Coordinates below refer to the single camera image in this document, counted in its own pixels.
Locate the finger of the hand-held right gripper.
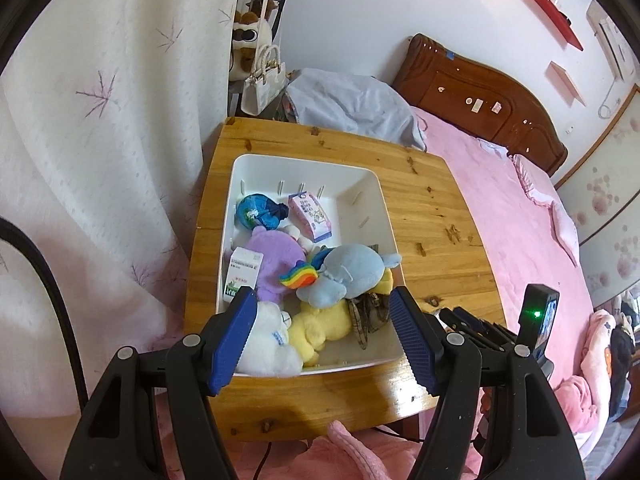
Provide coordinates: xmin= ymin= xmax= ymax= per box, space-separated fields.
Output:
xmin=437 ymin=307 xmax=482 ymax=335
xmin=460 ymin=307 xmax=517 ymax=348

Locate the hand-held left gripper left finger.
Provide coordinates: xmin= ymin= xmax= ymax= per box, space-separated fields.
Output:
xmin=60 ymin=285 xmax=261 ymax=480

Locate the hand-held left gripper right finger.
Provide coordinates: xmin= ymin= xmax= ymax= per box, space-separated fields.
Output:
xmin=389 ymin=285 xmax=586 ymax=480

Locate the white fluffy plush toy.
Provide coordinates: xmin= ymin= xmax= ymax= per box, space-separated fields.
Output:
xmin=234 ymin=301 xmax=304 ymax=378

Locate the grey plaid cap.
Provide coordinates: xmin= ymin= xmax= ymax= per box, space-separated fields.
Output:
xmin=347 ymin=242 xmax=392 ymax=351

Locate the white medicine box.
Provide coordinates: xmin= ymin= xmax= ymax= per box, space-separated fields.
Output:
xmin=222 ymin=247 xmax=264 ymax=306

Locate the light blue plush toy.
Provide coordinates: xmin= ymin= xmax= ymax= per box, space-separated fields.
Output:
xmin=277 ymin=244 xmax=403 ymax=308

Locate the white plastic storage bin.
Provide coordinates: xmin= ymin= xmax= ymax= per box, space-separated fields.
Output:
xmin=215 ymin=154 xmax=407 ymax=378

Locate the yellow plush toy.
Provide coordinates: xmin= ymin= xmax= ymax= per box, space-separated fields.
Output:
xmin=289 ymin=302 xmax=353 ymax=367

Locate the pink fleece garment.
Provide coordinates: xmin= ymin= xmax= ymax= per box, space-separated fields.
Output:
xmin=555 ymin=310 xmax=618 ymax=436

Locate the purple plush toy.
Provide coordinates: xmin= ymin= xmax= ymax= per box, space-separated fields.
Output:
xmin=245 ymin=225 xmax=313 ymax=306

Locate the pink pillow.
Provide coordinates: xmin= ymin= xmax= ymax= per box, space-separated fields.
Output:
xmin=512 ymin=152 xmax=581 ymax=266

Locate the pink bed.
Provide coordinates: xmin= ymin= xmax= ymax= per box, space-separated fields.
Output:
xmin=407 ymin=105 xmax=596 ymax=461

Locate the person's pink fleece clothing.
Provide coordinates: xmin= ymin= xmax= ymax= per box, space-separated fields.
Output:
xmin=150 ymin=390 xmax=501 ymax=480

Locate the pink tissue pack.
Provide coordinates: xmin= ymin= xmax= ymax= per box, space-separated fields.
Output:
xmin=287 ymin=191 xmax=334 ymax=242

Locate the floral sliding wardrobe door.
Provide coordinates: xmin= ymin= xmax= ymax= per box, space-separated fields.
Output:
xmin=555 ymin=85 xmax=640 ymax=281

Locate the white curtain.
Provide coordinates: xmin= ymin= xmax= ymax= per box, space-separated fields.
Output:
xmin=0 ymin=0 xmax=247 ymax=421

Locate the brown wooden headboard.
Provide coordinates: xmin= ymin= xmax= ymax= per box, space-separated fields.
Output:
xmin=390 ymin=34 xmax=569 ymax=178

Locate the grey-blue cloth bundle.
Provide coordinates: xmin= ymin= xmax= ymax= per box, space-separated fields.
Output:
xmin=285 ymin=67 xmax=428 ymax=153

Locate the white handbag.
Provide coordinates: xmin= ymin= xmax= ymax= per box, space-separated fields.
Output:
xmin=241 ymin=42 xmax=288 ymax=117

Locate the white air conditioner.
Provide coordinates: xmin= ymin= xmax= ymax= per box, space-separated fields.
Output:
xmin=586 ymin=2 xmax=636 ymax=81

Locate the brown plush toy with sunglasses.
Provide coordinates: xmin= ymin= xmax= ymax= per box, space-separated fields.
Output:
xmin=229 ymin=0 xmax=275 ymax=81

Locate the black cable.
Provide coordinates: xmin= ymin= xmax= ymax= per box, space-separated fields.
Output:
xmin=252 ymin=440 xmax=273 ymax=480
xmin=0 ymin=217 xmax=90 ymax=413

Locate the pink wall shelf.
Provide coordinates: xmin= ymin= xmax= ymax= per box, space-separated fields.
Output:
xmin=550 ymin=60 xmax=586 ymax=107

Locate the red wall shelf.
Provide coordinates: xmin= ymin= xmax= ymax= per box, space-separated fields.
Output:
xmin=529 ymin=0 xmax=585 ymax=52

